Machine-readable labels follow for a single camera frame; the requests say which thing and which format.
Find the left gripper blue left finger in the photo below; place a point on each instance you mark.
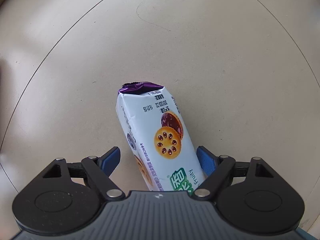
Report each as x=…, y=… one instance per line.
x=98, y=171

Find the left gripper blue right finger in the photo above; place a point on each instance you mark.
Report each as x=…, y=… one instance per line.
x=218, y=170

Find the white purple biscuit packet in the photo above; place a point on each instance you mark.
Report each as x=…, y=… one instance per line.
x=159, y=140

